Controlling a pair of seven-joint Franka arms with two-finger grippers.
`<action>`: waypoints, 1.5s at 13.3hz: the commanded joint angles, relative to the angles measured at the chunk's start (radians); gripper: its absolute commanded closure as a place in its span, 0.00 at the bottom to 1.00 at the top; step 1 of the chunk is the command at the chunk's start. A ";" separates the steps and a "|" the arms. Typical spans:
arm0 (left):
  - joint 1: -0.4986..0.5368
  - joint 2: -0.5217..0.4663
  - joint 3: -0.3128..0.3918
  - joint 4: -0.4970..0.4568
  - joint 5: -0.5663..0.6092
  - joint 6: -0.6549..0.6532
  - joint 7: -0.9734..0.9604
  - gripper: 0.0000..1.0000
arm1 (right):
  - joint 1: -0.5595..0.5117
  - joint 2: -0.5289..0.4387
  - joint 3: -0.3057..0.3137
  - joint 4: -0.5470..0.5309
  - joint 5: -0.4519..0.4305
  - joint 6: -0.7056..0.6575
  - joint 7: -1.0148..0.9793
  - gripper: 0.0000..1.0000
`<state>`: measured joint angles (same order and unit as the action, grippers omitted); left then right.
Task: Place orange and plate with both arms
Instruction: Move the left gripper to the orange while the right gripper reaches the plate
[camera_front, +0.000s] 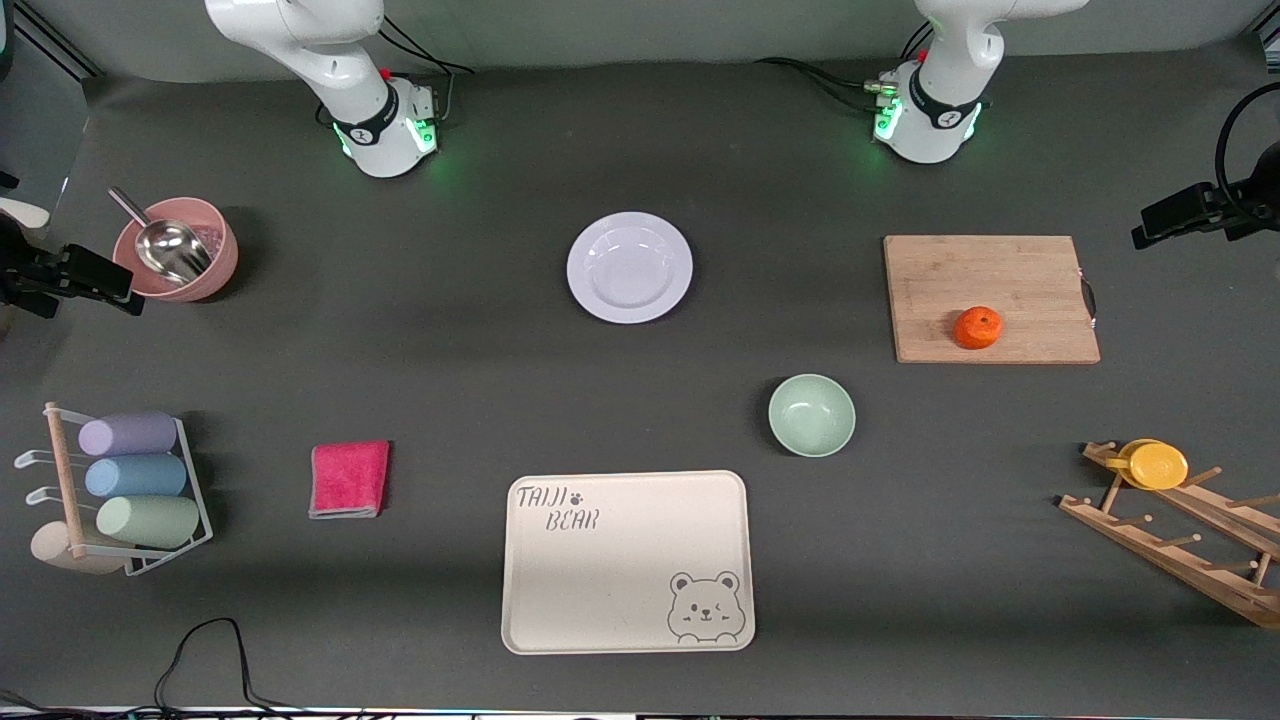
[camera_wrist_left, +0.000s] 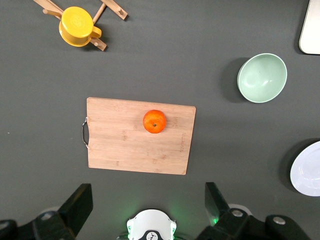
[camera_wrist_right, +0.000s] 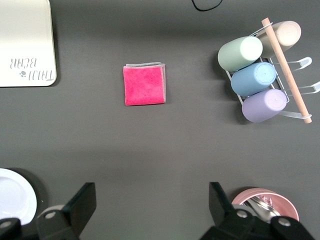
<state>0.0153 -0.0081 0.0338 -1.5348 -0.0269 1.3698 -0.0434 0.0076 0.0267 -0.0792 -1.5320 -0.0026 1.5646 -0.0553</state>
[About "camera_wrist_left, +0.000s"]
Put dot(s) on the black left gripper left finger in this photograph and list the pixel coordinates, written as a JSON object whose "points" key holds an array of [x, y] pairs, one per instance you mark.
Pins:
{"points": [[75, 207]]}

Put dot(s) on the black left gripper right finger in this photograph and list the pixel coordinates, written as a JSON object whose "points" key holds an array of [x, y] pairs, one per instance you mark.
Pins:
{"points": [[217, 205]]}

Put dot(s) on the white round plate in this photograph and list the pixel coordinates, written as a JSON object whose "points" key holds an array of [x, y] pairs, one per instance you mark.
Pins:
{"points": [[308, 172]]}

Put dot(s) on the orange fruit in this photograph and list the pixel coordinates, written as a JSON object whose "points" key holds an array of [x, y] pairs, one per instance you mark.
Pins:
{"points": [[154, 121]]}

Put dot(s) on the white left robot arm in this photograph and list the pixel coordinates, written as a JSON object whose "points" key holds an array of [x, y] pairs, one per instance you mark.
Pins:
{"points": [[150, 222]]}

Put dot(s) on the wooden cutting board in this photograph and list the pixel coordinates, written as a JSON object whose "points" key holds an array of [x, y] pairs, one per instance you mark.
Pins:
{"points": [[130, 140]]}

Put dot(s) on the pale green bowl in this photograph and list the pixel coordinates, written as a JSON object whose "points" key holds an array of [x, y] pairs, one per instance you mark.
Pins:
{"points": [[262, 77]]}

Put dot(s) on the yellow cup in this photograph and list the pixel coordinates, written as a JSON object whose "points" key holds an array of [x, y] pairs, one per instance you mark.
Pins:
{"points": [[75, 22]]}

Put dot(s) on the beige bear print tray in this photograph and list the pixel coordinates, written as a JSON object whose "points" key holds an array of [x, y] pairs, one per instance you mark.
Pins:
{"points": [[312, 30]]}

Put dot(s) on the wooden peg drying rack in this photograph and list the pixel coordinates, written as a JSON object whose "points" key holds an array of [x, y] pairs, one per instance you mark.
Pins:
{"points": [[117, 10]]}

